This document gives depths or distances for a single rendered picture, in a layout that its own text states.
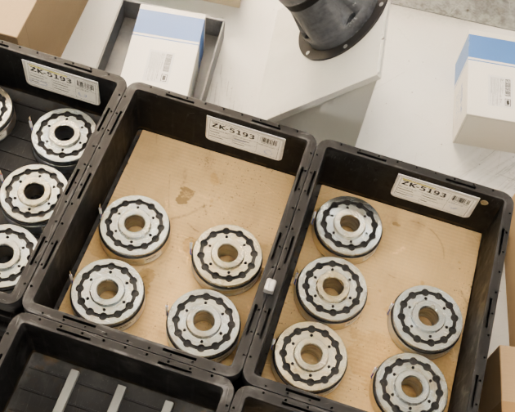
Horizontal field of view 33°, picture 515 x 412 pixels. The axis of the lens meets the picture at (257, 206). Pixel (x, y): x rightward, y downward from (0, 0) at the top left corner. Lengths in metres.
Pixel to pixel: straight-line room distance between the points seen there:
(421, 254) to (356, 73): 0.30
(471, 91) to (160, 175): 0.59
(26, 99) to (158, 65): 0.24
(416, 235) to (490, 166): 0.32
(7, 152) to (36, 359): 0.35
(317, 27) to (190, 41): 0.25
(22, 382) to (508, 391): 0.66
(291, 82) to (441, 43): 0.41
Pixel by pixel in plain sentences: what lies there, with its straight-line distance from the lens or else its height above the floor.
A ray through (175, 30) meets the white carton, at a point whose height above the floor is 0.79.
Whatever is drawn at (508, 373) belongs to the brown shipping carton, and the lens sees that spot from 1.26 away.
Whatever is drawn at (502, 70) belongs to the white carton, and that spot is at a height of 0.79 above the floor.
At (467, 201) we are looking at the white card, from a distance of 1.32.
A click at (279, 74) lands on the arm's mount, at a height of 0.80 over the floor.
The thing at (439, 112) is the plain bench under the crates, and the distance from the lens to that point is 1.66.
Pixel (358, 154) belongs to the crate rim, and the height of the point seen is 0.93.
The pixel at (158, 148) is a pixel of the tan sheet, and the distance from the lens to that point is 1.38.
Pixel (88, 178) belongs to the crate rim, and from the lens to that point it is 1.25.
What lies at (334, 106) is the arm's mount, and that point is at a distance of 1.42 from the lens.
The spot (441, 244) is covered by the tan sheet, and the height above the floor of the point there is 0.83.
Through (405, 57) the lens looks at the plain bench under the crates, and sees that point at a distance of 1.73.
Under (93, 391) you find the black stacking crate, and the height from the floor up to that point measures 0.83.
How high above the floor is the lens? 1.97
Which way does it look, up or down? 59 degrees down
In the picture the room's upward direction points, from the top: 10 degrees clockwise
